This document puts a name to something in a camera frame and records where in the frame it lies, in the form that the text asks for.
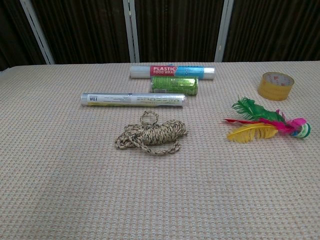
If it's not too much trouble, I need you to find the colorful feather shuttlecock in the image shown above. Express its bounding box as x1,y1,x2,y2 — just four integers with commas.
223,96,313,144

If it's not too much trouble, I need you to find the plastic food wrap roll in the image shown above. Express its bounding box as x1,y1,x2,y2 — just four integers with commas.
129,64,216,81

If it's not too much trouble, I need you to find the silver foil roll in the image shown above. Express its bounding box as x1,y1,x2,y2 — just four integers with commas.
80,92,187,109

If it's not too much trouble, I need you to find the dark ribbed curtain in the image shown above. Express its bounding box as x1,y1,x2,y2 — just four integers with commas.
0,0,320,72

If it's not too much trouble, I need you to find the yellow packing tape roll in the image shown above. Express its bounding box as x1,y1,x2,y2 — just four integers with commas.
257,71,295,102

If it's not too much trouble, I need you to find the white metal post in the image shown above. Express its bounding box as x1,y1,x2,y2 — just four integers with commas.
19,0,56,65
214,0,235,63
122,0,141,64

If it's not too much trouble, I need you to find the beige woven tablecloth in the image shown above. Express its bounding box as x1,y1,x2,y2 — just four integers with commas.
0,60,320,240

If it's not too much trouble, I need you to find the beige braided rope bundle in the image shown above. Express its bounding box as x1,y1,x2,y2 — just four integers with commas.
114,110,189,155

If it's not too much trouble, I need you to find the green bag roll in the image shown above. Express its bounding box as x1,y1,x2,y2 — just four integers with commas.
149,76,199,96

